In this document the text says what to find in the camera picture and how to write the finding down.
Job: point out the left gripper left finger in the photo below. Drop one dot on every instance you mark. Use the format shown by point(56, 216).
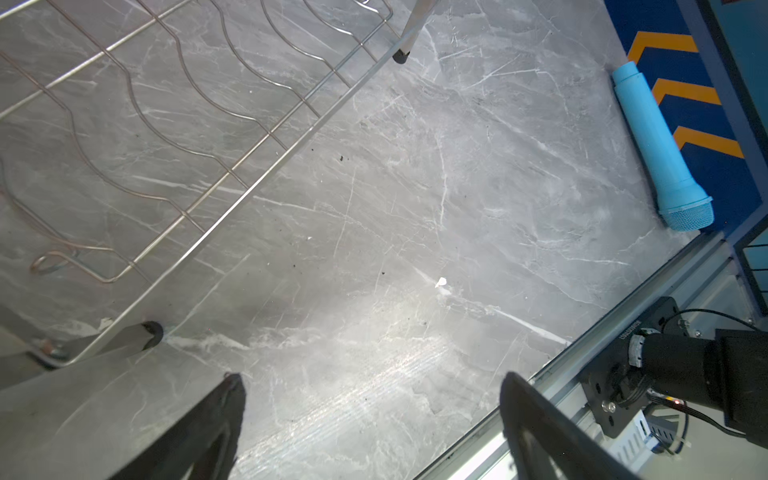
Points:
point(202, 444)

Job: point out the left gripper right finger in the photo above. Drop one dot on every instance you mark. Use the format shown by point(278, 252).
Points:
point(544, 443)

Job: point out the chrome wire dish rack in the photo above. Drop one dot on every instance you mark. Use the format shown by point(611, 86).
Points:
point(131, 131)

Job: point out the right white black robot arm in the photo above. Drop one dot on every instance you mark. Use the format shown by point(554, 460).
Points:
point(722, 381)

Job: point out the light blue toy microphone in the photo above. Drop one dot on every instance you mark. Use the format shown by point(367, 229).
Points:
point(682, 203)

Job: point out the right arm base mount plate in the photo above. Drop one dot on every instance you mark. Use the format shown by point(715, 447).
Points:
point(614, 389)

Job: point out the aluminium front rail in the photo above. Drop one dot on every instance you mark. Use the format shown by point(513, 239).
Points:
point(705, 273)

